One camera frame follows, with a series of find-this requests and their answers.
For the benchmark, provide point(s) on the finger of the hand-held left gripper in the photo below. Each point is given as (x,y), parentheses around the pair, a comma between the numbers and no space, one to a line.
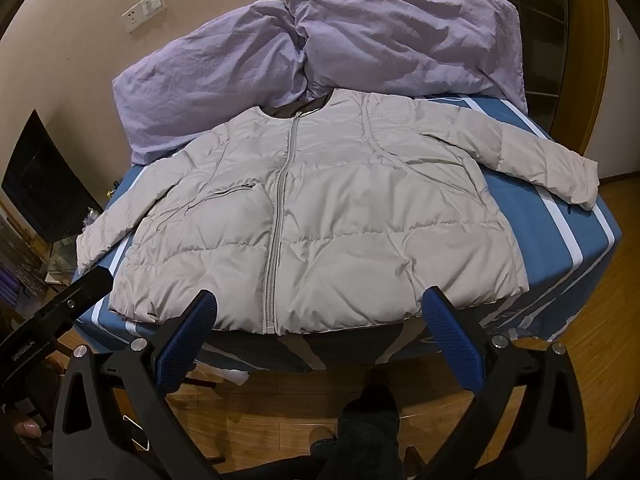
(82,295)

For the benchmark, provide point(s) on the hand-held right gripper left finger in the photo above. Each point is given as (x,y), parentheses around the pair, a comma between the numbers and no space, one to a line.
(187,340)

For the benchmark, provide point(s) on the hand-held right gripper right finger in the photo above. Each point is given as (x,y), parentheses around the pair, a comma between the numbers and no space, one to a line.
(450,340)

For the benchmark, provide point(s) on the beige puffer jacket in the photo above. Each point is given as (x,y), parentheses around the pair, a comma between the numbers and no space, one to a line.
(350,210)

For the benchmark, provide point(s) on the person's left hand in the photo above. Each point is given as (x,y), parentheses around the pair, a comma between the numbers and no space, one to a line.
(26,429)

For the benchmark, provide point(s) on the cluttered wooden cabinet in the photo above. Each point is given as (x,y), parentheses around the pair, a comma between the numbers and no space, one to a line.
(30,265)

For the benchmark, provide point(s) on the black flat screen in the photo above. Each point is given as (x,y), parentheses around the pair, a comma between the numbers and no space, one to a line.
(45,180)

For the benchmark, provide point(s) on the person's dark trouser leg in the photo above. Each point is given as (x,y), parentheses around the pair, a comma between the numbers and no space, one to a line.
(360,435)

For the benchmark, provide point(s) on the blue striped bed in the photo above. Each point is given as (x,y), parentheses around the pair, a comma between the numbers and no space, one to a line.
(550,240)

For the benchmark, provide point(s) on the white wall socket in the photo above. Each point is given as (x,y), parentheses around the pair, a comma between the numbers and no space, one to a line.
(133,18)

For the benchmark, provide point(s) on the white wall switch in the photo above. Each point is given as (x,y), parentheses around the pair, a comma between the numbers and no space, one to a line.
(153,2)

